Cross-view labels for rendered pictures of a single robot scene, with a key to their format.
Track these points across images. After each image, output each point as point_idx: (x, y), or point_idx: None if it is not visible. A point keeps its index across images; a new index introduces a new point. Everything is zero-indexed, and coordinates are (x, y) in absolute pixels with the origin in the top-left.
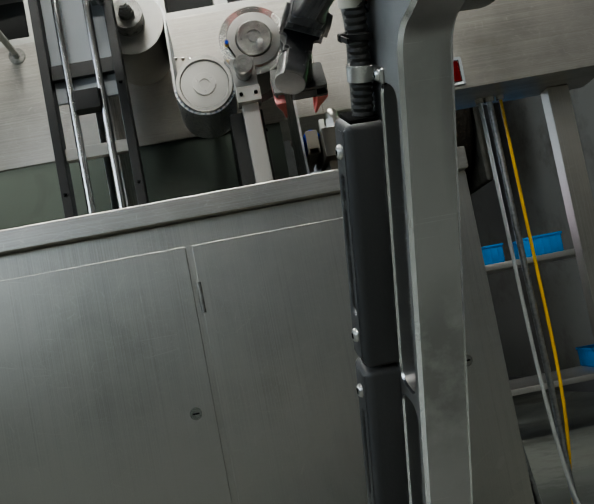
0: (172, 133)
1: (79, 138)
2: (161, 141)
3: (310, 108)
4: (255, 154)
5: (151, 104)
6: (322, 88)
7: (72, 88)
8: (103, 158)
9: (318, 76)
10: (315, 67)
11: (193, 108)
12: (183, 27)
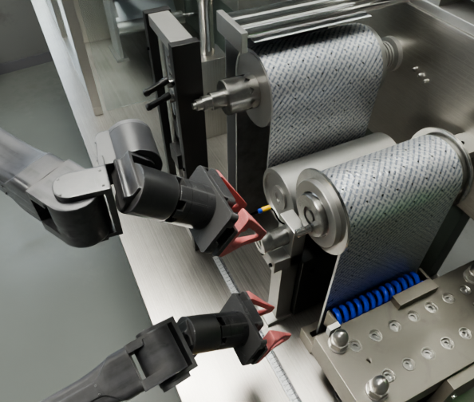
0: (380, 132)
1: (176, 172)
2: (370, 130)
3: None
4: (271, 286)
5: (378, 94)
6: (253, 356)
7: (173, 139)
8: (227, 170)
9: (246, 351)
10: (254, 340)
11: (268, 204)
12: (440, 39)
